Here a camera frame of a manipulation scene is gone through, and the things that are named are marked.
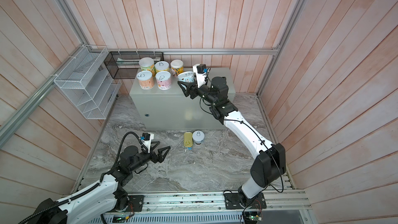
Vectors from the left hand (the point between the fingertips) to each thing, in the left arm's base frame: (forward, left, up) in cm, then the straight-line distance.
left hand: (164, 147), depth 80 cm
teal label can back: (+10, -18, -6) cm, 21 cm away
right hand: (+19, -11, +30) cm, 37 cm away
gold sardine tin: (+9, -12, -9) cm, 17 cm away
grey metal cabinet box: (+17, -3, +11) cm, 20 cm away
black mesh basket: (+55, +33, +14) cm, 65 cm away
